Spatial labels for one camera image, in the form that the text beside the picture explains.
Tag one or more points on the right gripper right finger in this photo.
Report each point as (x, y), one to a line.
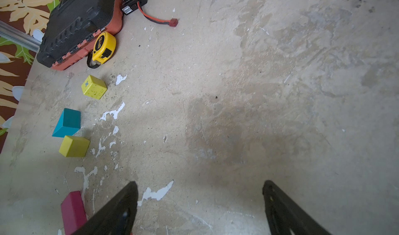
(284, 216)

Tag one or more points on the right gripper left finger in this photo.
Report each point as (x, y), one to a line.
(117, 217)

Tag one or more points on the magenta block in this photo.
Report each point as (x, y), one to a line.
(73, 213)

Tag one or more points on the small yellow cube block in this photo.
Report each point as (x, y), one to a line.
(74, 146)

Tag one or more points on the olive small cube block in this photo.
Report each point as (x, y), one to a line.
(94, 87)

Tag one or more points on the teal triangle block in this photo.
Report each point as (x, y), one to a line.
(68, 124)

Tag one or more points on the yellow tape measure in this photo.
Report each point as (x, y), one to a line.
(103, 50)

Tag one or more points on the black tool case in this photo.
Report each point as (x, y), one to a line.
(73, 28)

